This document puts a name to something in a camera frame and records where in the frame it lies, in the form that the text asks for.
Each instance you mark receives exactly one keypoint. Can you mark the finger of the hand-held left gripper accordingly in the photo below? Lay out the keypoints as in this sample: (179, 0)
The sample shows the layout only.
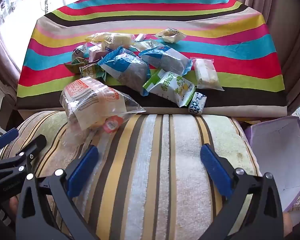
(36, 145)
(7, 137)

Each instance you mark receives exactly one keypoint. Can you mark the colourful striped blanket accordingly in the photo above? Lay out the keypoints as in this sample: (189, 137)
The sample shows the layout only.
(215, 55)

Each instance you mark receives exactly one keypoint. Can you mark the green white snack packet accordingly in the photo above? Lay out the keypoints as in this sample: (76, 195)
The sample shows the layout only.
(172, 86)

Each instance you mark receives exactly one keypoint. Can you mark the blue white snack packet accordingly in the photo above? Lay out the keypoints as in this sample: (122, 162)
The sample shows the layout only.
(165, 60)
(125, 67)

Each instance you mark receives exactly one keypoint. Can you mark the mauve curtain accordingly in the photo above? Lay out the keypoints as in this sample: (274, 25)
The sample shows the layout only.
(277, 17)
(5, 55)

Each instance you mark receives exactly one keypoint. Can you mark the olive green snack packet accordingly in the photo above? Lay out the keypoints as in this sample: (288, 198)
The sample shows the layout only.
(73, 66)

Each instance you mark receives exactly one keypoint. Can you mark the clear bread packet orange print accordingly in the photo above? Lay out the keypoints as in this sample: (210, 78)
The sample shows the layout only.
(90, 97)

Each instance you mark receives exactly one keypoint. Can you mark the striped beige towel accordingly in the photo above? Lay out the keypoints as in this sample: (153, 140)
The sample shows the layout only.
(152, 180)

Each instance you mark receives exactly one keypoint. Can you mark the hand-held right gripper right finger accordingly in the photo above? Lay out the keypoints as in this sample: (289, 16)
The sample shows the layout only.
(215, 170)

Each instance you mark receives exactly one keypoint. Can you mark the pink snack packet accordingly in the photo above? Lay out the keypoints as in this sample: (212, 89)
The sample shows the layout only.
(96, 53)

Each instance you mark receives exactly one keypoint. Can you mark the white cabinet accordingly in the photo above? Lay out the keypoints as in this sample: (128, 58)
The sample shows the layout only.
(0, 92)

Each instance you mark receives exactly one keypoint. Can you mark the clear yellow cake packet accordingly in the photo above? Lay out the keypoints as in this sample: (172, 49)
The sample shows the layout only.
(115, 40)

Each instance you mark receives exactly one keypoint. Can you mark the dark round snack packet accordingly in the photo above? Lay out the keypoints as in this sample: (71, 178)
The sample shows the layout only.
(78, 52)

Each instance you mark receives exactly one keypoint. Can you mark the small blue patterned candy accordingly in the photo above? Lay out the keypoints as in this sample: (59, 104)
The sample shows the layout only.
(197, 103)

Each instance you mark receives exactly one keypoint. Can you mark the cream nut packet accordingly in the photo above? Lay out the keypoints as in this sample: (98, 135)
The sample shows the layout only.
(170, 36)
(145, 45)

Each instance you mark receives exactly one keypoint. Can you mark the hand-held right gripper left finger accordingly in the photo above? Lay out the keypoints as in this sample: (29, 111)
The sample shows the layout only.
(81, 172)

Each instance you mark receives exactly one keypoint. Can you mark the purple cardboard box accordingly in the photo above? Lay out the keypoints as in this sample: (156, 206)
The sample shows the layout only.
(275, 155)

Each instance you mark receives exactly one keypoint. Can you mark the small wrapped candy stick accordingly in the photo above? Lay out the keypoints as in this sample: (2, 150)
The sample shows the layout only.
(140, 37)

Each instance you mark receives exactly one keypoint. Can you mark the clear packet pale cake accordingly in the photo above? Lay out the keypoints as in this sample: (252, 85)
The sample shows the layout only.
(206, 73)

